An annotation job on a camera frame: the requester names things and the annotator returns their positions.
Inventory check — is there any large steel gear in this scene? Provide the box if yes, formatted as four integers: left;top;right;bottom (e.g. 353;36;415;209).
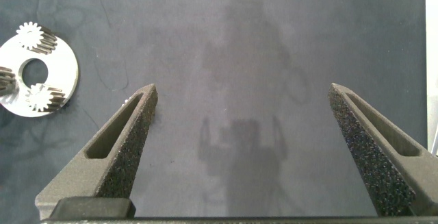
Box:
0;66;17;92

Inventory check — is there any small steel gear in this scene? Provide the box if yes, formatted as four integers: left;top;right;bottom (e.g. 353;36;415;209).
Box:
25;83;66;113
16;21;58;55

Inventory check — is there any round white plate with pins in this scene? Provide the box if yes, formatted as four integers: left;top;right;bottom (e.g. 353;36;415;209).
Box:
0;32;79;119

